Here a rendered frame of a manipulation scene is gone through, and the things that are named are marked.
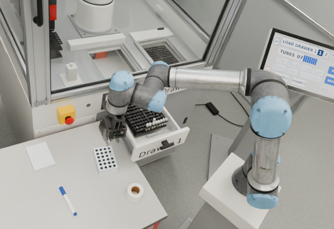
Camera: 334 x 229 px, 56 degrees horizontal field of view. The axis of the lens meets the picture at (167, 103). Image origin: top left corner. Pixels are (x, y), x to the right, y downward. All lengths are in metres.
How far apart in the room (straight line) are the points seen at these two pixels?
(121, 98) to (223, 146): 1.78
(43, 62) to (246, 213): 1.03
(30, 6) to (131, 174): 0.81
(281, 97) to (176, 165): 1.62
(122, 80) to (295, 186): 2.13
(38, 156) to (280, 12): 2.23
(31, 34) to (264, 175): 0.95
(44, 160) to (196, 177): 1.35
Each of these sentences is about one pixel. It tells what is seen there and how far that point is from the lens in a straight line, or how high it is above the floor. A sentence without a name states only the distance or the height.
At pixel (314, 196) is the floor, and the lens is 2.93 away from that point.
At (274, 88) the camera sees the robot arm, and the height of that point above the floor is 1.45.
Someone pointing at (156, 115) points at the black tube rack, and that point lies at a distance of 1.53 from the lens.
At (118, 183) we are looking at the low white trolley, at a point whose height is 0.76.
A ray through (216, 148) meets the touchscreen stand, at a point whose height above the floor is 0.03.
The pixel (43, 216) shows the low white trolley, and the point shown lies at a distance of 1.37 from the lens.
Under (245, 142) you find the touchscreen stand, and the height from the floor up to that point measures 0.31.
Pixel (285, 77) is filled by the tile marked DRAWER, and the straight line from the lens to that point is 1.97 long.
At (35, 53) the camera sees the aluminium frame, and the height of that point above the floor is 1.23.
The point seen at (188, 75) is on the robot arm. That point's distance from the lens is 1.10.
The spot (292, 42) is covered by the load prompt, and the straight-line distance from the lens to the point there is 1.99.
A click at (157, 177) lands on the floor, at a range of 2.40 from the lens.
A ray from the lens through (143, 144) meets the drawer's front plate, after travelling 1.36.
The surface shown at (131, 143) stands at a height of 0.88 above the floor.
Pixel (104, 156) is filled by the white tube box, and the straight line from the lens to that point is 1.47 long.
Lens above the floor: 2.00
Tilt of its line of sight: 43 degrees down
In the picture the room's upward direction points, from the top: 19 degrees clockwise
